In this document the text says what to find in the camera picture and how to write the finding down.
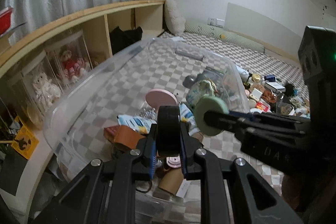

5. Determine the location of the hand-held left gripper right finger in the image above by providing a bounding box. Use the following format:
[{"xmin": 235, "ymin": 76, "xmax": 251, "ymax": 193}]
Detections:
[{"xmin": 179, "ymin": 124, "xmax": 305, "ymax": 224}]

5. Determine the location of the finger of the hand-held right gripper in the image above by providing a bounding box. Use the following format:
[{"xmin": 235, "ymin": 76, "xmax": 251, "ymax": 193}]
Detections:
[
  {"xmin": 228, "ymin": 110, "xmax": 311, "ymax": 126},
  {"xmin": 203, "ymin": 111, "xmax": 250, "ymax": 136}
]

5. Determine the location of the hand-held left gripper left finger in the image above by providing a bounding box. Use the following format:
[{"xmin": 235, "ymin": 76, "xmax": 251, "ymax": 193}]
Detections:
[{"xmin": 33, "ymin": 123, "xmax": 158, "ymax": 224}]

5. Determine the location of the green round tin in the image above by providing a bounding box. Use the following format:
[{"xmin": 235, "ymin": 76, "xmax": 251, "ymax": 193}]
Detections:
[{"xmin": 194, "ymin": 97, "xmax": 229, "ymax": 136}]

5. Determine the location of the black round tin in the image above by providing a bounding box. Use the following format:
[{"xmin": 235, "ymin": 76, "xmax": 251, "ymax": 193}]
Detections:
[{"xmin": 157, "ymin": 105, "xmax": 181, "ymax": 157}]

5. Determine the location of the blue face mask pack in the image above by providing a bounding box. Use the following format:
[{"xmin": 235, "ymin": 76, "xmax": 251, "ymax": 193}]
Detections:
[{"xmin": 117, "ymin": 114, "xmax": 158, "ymax": 134}]

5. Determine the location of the clear plastic storage box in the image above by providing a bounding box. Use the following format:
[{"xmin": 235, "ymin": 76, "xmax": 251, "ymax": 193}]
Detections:
[{"xmin": 42, "ymin": 36, "xmax": 251, "ymax": 224}]

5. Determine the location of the pink compact case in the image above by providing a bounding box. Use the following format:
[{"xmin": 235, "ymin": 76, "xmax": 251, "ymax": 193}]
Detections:
[{"xmin": 165, "ymin": 157, "xmax": 182, "ymax": 169}]

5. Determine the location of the red packet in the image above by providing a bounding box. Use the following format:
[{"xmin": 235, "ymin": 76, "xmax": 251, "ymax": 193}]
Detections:
[{"xmin": 256, "ymin": 101, "xmax": 272, "ymax": 112}]

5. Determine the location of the white charger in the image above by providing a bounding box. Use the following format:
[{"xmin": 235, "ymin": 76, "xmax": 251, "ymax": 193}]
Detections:
[{"xmin": 251, "ymin": 88, "xmax": 263, "ymax": 101}]

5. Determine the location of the brown cardboard tube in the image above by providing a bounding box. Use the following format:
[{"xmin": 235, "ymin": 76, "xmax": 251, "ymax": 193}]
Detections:
[{"xmin": 157, "ymin": 169, "xmax": 184, "ymax": 197}]

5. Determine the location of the orange brown box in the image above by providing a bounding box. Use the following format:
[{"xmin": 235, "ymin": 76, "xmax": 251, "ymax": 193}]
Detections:
[{"xmin": 113, "ymin": 126, "xmax": 147, "ymax": 153}]

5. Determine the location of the white tumbler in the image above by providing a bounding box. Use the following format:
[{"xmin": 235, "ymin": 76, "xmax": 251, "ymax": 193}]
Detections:
[{"xmin": 236, "ymin": 65, "xmax": 250, "ymax": 81}]

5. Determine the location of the clear bag of twigs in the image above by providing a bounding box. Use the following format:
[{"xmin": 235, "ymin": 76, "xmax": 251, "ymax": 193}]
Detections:
[{"xmin": 277, "ymin": 102, "xmax": 294, "ymax": 115}]

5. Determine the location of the black and white box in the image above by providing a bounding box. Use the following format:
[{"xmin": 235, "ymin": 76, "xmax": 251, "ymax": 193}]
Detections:
[{"xmin": 265, "ymin": 81, "xmax": 286, "ymax": 92}]

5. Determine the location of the reddish brown box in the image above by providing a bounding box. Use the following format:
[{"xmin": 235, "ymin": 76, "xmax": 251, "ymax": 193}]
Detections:
[{"xmin": 104, "ymin": 126, "xmax": 121, "ymax": 144}]

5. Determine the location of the dark computer mouse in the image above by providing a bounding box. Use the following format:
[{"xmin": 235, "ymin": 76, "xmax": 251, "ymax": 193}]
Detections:
[{"xmin": 184, "ymin": 75, "xmax": 198, "ymax": 88}]

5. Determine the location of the checkered bed sheet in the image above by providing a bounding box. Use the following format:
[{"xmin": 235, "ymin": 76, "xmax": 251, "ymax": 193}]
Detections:
[{"xmin": 110, "ymin": 31, "xmax": 311, "ymax": 224}]

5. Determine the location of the black fur pompom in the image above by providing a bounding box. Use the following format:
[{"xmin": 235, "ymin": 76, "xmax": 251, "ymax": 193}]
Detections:
[{"xmin": 285, "ymin": 84, "xmax": 297, "ymax": 97}]

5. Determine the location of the green bolster pillow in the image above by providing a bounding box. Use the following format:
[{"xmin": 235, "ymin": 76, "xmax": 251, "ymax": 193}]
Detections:
[{"xmin": 184, "ymin": 22, "xmax": 267, "ymax": 54}]

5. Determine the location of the beige headboard panel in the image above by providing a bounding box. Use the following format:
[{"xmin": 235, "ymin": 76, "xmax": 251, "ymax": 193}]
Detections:
[{"xmin": 226, "ymin": 2, "xmax": 302, "ymax": 42}]

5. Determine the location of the fluffy white pillow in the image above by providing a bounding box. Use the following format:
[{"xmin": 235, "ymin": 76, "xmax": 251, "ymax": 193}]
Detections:
[{"xmin": 164, "ymin": 0, "xmax": 186, "ymax": 36}]

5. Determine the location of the black bag on shelf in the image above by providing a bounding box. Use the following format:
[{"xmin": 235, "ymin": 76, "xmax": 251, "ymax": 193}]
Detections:
[{"xmin": 109, "ymin": 26, "xmax": 143, "ymax": 55}]

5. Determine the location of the teddy bear in red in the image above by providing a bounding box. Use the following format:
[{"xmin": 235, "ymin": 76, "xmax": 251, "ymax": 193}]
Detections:
[{"xmin": 58, "ymin": 49, "xmax": 91, "ymax": 83}]

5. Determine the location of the white plush toy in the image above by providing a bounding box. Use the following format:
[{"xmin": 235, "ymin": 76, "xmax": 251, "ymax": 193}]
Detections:
[{"xmin": 31, "ymin": 74, "xmax": 62, "ymax": 111}]

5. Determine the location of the yellow printed box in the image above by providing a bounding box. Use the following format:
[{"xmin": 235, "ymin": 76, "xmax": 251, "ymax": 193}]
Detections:
[{"xmin": 12, "ymin": 126, "xmax": 40, "ymax": 160}]

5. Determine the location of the wooden shelf unit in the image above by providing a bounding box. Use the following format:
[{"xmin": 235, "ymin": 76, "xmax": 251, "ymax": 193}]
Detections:
[{"xmin": 0, "ymin": 0, "xmax": 167, "ymax": 224}]

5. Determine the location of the red container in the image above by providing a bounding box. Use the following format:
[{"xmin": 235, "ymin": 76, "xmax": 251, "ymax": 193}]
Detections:
[{"xmin": 0, "ymin": 6, "xmax": 13, "ymax": 35}]

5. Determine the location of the orange cable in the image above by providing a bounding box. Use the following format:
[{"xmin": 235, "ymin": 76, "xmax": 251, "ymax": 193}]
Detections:
[{"xmin": 262, "ymin": 90, "xmax": 277, "ymax": 102}]

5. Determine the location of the white wall socket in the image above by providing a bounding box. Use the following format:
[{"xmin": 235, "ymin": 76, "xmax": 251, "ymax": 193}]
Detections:
[{"xmin": 207, "ymin": 17, "xmax": 226, "ymax": 28}]

